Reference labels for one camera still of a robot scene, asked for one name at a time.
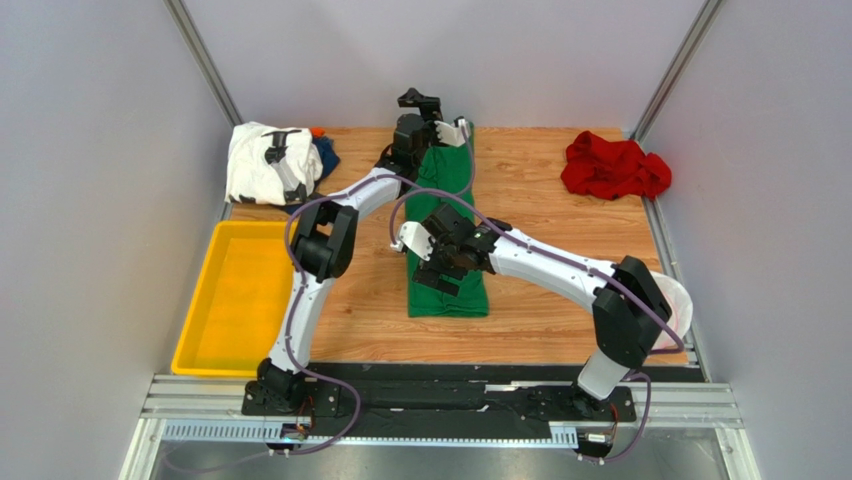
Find green t shirt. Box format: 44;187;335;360
405;135;490;318

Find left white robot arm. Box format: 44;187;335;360
251;88;444;403

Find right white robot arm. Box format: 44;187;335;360
395;204;673;401

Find blue t shirt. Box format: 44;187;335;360
296;133;341;199

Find white printed t shirt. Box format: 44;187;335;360
225;122;324;206

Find red t shirt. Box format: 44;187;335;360
560;130;672;200

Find yellow plastic bin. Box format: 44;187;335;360
171;220;293;378

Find white pink round basket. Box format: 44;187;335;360
651;272;693;340

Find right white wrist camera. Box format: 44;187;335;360
390;221;434;261

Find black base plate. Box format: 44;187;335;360
241;362;640;440

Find left aluminium frame post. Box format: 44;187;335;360
164;0;243;126

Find aluminium frame post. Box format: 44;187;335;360
164;0;243;126
630;0;726;143

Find right aluminium frame post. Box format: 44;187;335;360
630;0;726;143

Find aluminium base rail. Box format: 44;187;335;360
120;375;759;479

